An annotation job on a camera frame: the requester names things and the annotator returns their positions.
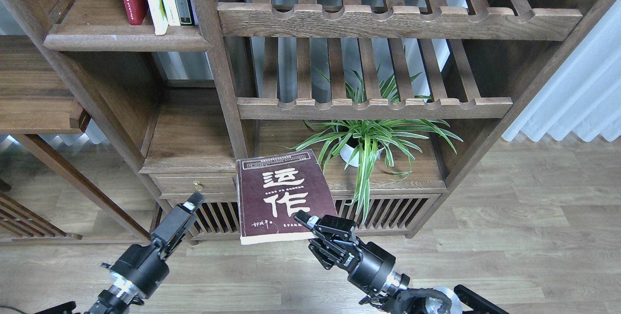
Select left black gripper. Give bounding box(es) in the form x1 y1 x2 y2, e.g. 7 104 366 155
100 192 205 305

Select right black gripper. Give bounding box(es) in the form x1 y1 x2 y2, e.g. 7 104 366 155
294 210 410 300

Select dark red book white characters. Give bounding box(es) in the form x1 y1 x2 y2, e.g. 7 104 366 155
236 149 337 245

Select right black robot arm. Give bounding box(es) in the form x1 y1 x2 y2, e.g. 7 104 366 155
294 211 504 314

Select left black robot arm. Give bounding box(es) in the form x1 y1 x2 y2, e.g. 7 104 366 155
87 192 205 314

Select brass drawer knob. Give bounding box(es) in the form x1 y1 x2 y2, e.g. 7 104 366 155
193 181 204 192

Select white plant pot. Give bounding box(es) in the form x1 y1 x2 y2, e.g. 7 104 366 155
340 134 385 167

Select green spider plant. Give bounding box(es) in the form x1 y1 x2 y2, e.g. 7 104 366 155
282 64 464 225

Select dark wooden bookshelf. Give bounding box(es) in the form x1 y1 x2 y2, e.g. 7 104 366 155
0 0 621 246

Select wooden slatted rack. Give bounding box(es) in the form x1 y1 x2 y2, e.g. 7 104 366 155
0 181 82 244

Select wooden side table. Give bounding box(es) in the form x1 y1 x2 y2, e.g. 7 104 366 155
0 35 150 243

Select white curtain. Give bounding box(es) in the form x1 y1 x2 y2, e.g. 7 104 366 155
503 0 621 142

